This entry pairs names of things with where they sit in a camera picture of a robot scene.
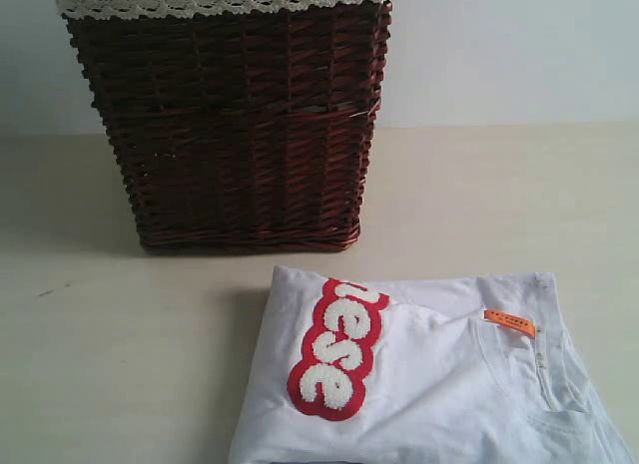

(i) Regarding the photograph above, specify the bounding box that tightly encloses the white t-shirt with red lettering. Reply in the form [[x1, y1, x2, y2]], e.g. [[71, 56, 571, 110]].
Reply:
[[229, 266, 632, 463]]

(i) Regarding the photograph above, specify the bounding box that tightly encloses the dark red wicker basket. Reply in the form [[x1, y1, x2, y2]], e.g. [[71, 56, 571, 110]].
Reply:
[[67, 1, 392, 253]]

